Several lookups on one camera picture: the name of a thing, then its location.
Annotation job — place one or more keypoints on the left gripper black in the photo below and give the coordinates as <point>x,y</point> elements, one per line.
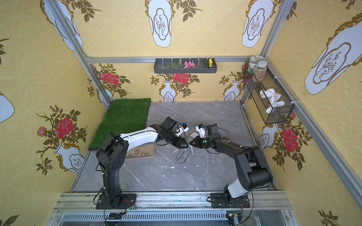
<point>179,140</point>

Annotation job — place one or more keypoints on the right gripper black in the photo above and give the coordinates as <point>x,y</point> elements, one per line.
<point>198,141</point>

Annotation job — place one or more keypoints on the grey canvas sneaker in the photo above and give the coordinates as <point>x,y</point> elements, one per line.
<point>189,138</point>

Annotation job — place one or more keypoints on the white shoelace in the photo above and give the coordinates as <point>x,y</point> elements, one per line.
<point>184,147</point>

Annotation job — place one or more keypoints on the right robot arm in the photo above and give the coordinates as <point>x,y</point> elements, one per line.
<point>252,170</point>

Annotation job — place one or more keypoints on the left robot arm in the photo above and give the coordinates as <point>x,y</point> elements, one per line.
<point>112,154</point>

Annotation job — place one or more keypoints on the green artificial grass mat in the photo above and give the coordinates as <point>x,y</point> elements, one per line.
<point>123,116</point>

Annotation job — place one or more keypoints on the green artificial plant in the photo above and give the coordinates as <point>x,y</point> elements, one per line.
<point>173,65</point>

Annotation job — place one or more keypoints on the pink artificial flower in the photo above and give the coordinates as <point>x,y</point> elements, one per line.
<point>189,64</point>

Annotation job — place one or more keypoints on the white plush toy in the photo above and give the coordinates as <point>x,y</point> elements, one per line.
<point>273,98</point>

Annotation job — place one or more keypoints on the yellow artificial flower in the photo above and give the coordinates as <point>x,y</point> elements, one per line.
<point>210,63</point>

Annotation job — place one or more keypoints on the glass jar white lid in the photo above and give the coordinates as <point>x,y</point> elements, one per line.
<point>260,71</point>

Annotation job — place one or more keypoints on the patterned jar behind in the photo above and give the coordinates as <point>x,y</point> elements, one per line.
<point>253,62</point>

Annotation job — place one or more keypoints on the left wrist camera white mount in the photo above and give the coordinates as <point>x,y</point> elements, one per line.
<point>182,129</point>

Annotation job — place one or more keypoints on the grey wall planter shelf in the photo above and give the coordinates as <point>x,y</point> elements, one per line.
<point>201,64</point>

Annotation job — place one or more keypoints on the black wire basket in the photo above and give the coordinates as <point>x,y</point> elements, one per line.
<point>279,114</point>

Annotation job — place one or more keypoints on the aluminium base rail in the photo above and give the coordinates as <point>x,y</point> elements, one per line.
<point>258,208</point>

